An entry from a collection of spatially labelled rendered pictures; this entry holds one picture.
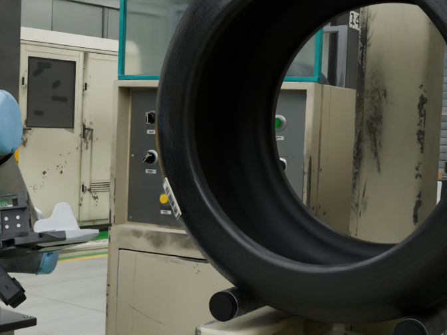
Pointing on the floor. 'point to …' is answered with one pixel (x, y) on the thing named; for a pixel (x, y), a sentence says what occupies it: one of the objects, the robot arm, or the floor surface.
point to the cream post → (395, 128)
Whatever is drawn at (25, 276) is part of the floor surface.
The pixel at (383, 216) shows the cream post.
